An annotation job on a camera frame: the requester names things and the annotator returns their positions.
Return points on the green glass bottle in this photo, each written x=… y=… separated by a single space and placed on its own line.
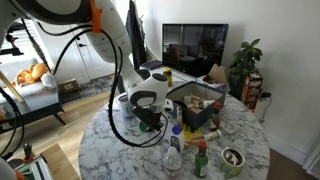
x=201 y=161

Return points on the white blue canister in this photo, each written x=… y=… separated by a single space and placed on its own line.
x=125 y=106

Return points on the orange plush toy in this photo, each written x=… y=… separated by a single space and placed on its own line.
x=34 y=73

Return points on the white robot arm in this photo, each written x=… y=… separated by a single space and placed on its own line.
x=109 y=39

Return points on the green plastic lid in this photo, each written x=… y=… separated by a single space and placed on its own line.
x=143 y=127

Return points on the white purple sauce packet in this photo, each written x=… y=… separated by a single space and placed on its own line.
x=179 y=116

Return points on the white bottle blue cap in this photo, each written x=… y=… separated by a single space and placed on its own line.
x=176 y=138

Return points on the hot sauce bottle red cap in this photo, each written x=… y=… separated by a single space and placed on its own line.
x=215 y=121

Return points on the dark blue cardboard box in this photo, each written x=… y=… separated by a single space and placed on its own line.
x=199 y=102

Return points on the open brown cardboard box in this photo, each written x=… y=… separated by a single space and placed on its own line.
x=216 y=78

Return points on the black television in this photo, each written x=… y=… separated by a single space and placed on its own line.
x=193 y=48

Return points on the yellow packet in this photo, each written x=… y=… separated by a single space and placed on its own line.
x=191 y=134

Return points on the orange snack box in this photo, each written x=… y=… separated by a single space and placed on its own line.
x=251 y=90

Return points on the clear plastic water bottle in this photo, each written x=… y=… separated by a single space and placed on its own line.
x=173 y=162

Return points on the yellow lid vitamin bottle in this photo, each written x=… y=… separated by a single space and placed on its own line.
x=168 y=74

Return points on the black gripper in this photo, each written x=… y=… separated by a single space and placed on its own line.
x=151 y=119

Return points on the dark hanging coat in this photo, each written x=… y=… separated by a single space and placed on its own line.
x=136 y=39

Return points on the potted green plant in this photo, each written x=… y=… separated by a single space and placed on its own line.
x=243 y=63

